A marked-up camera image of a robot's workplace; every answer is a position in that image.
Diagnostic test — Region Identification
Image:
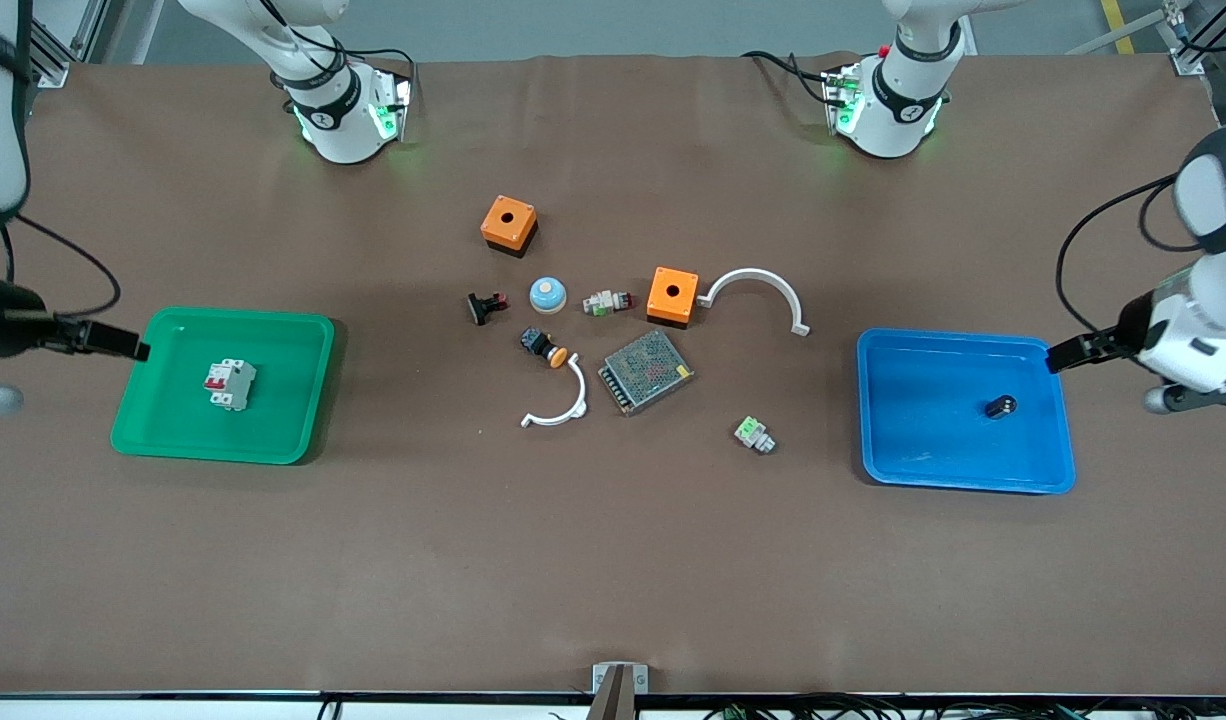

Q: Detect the black base cable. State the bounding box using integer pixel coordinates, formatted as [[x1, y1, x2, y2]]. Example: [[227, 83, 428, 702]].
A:
[[741, 50, 839, 106], [258, 0, 416, 79]]

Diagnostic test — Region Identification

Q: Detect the brown table cover sheet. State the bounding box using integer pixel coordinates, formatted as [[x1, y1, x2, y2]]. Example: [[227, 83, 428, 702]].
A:
[[0, 52, 1226, 698]]

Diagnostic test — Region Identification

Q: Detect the metal table edge bracket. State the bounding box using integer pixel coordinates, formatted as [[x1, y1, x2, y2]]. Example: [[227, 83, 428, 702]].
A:
[[585, 662, 650, 720]]

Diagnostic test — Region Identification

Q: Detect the orange button box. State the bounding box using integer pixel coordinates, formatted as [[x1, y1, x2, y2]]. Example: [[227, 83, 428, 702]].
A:
[[480, 195, 540, 259], [646, 266, 701, 329]]

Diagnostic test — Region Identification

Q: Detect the large white half-ring clamp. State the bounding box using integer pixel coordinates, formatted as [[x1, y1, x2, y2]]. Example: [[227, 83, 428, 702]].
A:
[[696, 268, 811, 338]]

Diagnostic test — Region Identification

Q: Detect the black left base cable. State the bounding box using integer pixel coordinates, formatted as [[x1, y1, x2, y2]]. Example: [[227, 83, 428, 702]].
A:
[[741, 50, 839, 106]]

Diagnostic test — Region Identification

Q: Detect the black button with orange cap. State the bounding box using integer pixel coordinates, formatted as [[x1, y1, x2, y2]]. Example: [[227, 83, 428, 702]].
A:
[[519, 327, 570, 369]]

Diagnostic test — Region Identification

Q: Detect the black right base cable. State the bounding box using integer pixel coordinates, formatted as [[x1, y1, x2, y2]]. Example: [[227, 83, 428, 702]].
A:
[[258, 0, 416, 79]]

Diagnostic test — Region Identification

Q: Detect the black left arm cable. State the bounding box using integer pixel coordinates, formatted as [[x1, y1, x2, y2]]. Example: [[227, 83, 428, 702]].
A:
[[1056, 175, 1184, 341]]

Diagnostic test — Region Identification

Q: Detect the green plastic tray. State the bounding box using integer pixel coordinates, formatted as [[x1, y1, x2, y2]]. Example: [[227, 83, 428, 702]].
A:
[[110, 306, 336, 466]]

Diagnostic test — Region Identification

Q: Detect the metal mesh power supply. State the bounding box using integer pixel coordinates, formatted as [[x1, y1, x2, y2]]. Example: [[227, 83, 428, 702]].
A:
[[598, 329, 694, 417]]

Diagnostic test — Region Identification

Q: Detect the small white half-ring clamp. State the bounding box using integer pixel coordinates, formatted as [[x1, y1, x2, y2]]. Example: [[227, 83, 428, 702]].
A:
[[520, 357, 588, 429]]

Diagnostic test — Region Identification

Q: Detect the blue plastic tray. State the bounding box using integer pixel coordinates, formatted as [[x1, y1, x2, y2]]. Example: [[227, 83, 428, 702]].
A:
[[856, 327, 1077, 496]]

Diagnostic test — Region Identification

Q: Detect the aluminium frame profile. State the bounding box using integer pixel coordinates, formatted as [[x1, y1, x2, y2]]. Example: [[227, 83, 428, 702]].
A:
[[28, 0, 104, 86], [1158, 0, 1226, 76]]

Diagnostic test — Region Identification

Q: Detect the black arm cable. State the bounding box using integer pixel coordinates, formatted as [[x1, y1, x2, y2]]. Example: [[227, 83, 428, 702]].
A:
[[1056, 175, 1184, 341], [13, 213, 124, 319]]

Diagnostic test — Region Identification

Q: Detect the white red circuit breaker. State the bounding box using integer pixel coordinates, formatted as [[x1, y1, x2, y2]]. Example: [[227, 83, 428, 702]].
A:
[[203, 358, 258, 412]]

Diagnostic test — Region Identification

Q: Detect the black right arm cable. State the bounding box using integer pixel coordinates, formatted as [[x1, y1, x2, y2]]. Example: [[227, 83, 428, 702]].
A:
[[13, 213, 124, 319]]

